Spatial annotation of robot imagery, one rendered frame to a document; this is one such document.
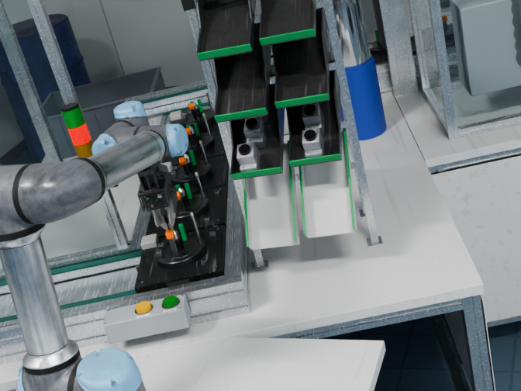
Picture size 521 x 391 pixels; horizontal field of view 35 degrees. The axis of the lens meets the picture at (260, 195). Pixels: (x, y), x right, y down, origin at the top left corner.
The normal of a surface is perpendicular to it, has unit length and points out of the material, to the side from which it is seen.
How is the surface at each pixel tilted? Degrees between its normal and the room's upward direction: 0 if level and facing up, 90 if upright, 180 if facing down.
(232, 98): 25
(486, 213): 90
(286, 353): 0
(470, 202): 90
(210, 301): 90
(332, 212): 45
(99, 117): 90
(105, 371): 8
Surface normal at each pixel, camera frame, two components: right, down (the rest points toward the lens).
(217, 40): -0.27, -0.58
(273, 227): -0.27, -0.27
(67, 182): 0.48, -0.20
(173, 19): -0.32, 0.50
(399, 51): 0.02, 0.45
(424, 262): -0.23, -0.87
